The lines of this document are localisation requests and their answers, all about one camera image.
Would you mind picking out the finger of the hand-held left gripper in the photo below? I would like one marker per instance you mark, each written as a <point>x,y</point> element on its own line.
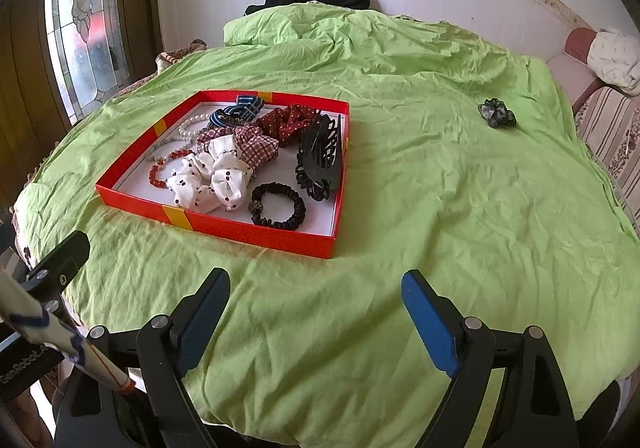
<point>65,258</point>

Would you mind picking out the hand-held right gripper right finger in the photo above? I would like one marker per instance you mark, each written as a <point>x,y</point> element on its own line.
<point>430,323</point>

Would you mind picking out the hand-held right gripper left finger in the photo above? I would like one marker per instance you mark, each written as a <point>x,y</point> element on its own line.
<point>200,323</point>

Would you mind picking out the red cardboard box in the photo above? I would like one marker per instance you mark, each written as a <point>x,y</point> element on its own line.
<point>225,233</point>

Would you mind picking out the black scrunchie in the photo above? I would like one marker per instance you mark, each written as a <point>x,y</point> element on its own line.
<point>292,213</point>

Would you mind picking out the white dotted scrunchie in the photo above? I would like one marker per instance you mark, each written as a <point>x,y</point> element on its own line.
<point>220,178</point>

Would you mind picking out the red plaid scrunchie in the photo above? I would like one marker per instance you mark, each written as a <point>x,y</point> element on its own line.
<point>255,148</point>

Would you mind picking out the black hair claw clip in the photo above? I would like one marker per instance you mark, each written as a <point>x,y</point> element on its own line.
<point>320,163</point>

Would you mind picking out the dark red dotted scrunchie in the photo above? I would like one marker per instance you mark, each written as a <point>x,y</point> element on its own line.
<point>287,123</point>

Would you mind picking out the blue striped hair bow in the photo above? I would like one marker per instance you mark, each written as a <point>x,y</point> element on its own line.
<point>240,108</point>

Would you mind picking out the white wrapped rod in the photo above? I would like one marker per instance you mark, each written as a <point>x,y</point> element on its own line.
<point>30,315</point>

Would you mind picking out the green bed sheet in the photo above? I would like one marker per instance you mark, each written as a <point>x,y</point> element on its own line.
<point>425,208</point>

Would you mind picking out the dark grey sheer scrunchie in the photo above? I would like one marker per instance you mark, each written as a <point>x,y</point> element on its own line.
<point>495,113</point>

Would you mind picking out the wooden door with glass pane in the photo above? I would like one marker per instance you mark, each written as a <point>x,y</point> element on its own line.
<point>135,3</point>

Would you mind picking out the striped floral sofa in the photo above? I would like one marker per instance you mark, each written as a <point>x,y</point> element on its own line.
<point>610,128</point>

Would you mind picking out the white cloth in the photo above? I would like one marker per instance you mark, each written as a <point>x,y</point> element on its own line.
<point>615,58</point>

